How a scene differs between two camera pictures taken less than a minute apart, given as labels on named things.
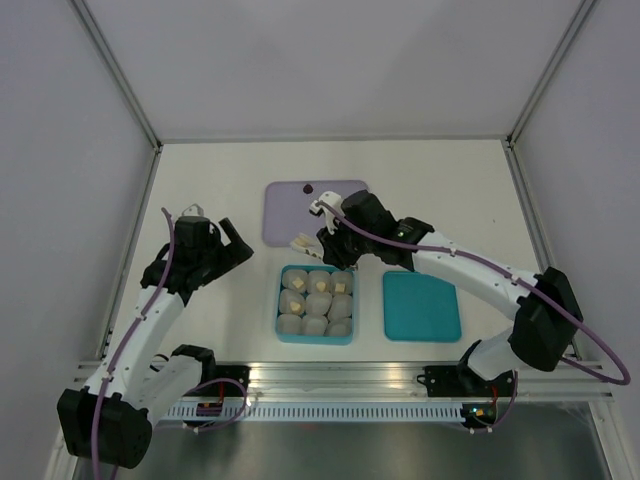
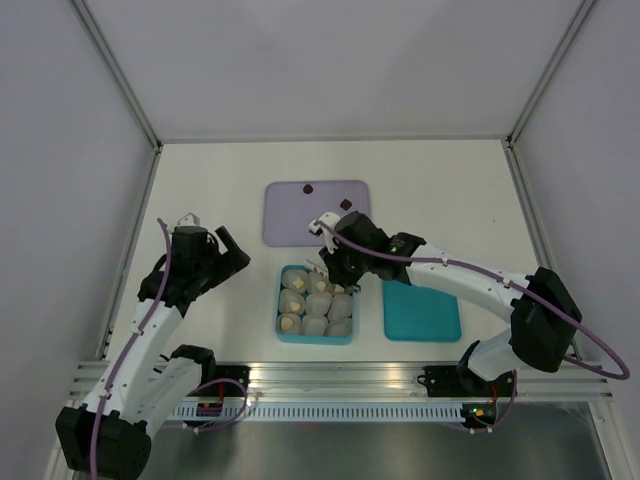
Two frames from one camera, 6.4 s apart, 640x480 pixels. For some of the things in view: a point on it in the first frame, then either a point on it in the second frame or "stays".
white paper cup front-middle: (313, 324) stays
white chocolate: (302, 241) → (286, 323)
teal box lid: (420, 308) stays
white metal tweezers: (308, 249) → (322, 269)
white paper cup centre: (317, 304) stays
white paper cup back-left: (295, 280) stays
